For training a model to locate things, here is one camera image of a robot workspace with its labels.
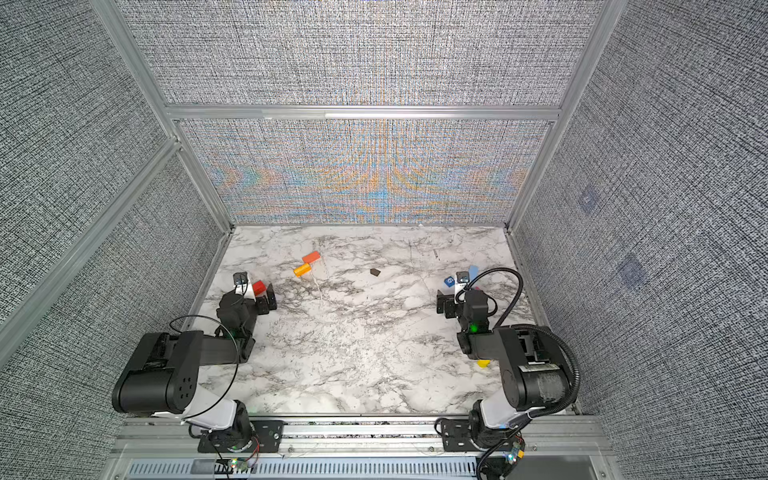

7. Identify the orange-red wood block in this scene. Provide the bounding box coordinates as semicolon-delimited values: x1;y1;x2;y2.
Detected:
302;251;321;264

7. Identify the red rectangular wood block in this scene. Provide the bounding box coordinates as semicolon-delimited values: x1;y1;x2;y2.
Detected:
252;281;267;296

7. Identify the yellow orange supermarket block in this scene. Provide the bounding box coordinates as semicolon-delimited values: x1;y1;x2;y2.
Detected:
293;263;312;277

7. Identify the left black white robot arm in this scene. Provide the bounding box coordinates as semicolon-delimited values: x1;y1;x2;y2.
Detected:
111;281;283;456

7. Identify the aluminium front rail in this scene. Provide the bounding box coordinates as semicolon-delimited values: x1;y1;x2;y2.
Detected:
101;415;623;479

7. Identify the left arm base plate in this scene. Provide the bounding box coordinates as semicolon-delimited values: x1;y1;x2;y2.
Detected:
197;420;285;454

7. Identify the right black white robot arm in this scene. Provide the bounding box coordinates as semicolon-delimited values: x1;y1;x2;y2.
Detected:
436;290;581;451

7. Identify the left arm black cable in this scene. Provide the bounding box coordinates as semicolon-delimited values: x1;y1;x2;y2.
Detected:
167;314;241;421

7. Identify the aluminium enclosure frame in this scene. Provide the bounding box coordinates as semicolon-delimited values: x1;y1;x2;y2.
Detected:
1;1;627;363

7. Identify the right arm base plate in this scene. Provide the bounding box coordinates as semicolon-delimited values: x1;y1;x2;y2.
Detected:
433;417;525;453

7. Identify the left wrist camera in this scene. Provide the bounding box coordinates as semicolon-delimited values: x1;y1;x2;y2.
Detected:
233;272;250;296

